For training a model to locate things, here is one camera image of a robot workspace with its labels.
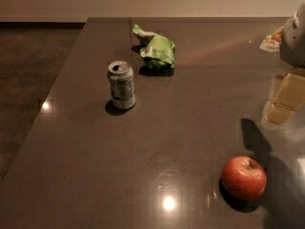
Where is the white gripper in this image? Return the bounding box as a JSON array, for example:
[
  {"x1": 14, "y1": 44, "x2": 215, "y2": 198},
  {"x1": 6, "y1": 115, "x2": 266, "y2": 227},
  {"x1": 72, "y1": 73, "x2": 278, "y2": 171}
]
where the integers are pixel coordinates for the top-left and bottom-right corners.
[{"x1": 263, "y1": 3, "x2": 305, "y2": 125}]

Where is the silver green 7up can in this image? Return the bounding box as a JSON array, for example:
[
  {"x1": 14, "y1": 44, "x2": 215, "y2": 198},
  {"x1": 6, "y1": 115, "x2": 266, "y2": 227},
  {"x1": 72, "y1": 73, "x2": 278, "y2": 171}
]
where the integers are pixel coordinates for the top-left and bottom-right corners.
[{"x1": 107, "y1": 60, "x2": 136, "y2": 110}]

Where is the yellow white snack packet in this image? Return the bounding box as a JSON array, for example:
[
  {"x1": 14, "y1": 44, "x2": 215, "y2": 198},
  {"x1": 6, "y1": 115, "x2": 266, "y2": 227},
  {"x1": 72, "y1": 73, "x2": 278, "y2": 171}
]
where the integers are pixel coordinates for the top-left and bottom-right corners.
[{"x1": 259, "y1": 27, "x2": 284, "y2": 52}]

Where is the red apple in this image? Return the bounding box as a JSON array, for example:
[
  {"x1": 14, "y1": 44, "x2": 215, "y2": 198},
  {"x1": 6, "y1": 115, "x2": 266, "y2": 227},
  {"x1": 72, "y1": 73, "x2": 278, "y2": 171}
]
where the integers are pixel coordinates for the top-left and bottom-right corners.
[{"x1": 221, "y1": 156, "x2": 267, "y2": 200}]

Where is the crumpled green chip bag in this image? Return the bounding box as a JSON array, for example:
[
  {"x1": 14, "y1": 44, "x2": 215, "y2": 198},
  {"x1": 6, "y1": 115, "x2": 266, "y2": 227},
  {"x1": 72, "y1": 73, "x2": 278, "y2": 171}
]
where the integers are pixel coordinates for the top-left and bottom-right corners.
[{"x1": 132, "y1": 25, "x2": 175, "y2": 71}]

